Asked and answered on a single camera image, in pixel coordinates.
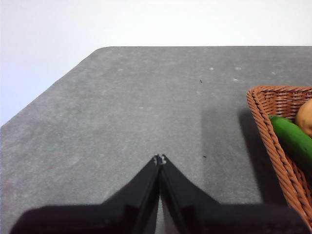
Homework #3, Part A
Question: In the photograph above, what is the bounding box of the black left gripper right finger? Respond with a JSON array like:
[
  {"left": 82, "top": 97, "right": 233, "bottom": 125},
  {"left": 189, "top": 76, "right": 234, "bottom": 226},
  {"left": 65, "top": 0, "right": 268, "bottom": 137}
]
[{"left": 159, "top": 154, "right": 311, "bottom": 234}]

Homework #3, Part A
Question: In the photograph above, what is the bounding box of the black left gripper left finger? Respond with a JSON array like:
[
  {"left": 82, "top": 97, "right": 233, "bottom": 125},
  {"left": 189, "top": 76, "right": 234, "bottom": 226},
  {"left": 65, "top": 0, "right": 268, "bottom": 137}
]
[{"left": 9, "top": 154, "right": 161, "bottom": 234}]

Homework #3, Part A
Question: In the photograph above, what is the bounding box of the green cucumber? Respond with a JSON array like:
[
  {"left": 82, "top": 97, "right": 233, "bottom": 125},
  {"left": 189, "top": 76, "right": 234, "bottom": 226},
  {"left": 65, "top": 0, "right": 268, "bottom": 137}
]
[{"left": 268, "top": 115, "right": 312, "bottom": 169}]

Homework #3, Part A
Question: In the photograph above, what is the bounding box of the brown wicker basket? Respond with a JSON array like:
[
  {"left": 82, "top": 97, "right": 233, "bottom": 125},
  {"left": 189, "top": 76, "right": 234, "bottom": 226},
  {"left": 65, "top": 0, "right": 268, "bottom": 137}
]
[{"left": 245, "top": 85, "right": 312, "bottom": 230}]

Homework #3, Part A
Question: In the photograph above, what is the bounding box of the yellow potato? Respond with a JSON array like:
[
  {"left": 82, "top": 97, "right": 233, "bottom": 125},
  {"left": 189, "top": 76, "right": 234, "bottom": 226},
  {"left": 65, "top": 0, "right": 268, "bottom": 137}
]
[{"left": 295, "top": 98, "right": 312, "bottom": 137}]

